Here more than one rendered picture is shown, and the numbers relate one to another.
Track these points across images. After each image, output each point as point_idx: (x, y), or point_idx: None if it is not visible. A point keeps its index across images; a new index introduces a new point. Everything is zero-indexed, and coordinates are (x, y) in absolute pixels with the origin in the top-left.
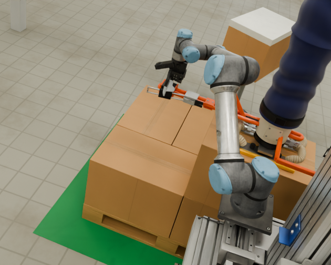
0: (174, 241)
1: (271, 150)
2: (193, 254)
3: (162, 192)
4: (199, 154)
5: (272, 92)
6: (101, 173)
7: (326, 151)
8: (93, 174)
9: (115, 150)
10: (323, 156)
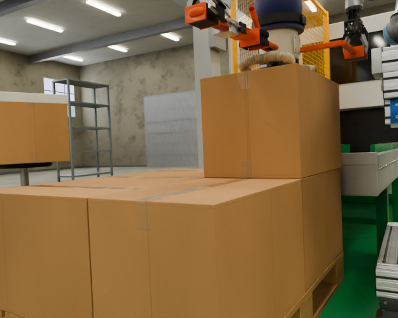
0: (309, 289)
1: None
2: None
3: (289, 194)
4: (298, 82)
5: None
6: (233, 231)
7: (344, 25)
8: (224, 249)
9: (182, 195)
10: (344, 32)
